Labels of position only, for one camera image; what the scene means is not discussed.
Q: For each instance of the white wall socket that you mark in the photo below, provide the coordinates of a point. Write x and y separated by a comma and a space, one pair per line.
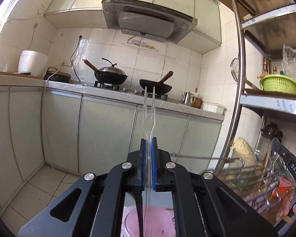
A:
66, 63

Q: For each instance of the green plastic basket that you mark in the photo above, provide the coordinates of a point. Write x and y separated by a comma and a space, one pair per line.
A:
278, 85

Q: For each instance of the orange packet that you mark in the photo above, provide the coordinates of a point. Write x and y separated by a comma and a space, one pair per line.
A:
283, 186

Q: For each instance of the black wok with lid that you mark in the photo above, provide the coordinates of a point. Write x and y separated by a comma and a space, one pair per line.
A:
111, 76

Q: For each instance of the clear plastic fork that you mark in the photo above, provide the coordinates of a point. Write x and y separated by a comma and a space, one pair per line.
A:
149, 135

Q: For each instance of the metal kettle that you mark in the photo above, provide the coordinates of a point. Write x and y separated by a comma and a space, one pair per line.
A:
186, 98

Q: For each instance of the steel shelf rack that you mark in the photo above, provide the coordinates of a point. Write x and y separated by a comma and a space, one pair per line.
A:
268, 106

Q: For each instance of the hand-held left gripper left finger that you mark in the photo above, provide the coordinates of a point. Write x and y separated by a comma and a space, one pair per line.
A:
144, 163

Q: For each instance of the black range hood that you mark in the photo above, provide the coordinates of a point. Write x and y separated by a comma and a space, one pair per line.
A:
148, 12

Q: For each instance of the kitchen base cabinets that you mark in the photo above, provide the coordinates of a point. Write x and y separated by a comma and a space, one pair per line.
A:
103, 128

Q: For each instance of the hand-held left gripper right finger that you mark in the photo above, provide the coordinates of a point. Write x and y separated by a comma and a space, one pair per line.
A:
153, 165

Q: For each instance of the glass wall shelf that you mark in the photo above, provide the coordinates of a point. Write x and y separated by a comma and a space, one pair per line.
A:
138, 47

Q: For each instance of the brown glass bottle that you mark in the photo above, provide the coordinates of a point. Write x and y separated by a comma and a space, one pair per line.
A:
266, 66

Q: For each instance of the brown pot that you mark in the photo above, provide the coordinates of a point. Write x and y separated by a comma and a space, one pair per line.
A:
198, 103

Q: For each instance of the white plastic box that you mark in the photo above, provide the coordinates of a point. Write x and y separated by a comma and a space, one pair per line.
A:
213, 108

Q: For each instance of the white rice cooker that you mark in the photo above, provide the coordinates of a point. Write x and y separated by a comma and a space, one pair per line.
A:
33, 63

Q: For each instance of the narrow pink utensil cup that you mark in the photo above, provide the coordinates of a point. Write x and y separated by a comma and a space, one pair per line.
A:
160, 222

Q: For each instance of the gas stove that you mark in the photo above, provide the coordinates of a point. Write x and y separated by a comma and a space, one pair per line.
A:
106, 86

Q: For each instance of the wooden cutting board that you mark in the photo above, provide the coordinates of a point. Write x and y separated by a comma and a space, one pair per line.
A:
5, 72

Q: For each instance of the metal strainer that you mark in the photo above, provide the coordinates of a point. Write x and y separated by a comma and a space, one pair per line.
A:
235, 68

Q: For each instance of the clear plastic spoon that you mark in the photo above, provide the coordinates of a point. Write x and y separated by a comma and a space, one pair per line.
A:
273, 150

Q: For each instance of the black frying pan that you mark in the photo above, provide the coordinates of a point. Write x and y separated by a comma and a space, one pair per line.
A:
160, 87

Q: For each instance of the brown wooden board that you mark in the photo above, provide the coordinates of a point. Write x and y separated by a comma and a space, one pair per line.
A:
254, 91

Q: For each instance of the noodle pack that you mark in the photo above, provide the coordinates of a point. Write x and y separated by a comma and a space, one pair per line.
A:
244, 148

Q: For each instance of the kitchen wall cabinets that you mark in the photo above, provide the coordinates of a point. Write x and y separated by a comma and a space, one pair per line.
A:
76, 0

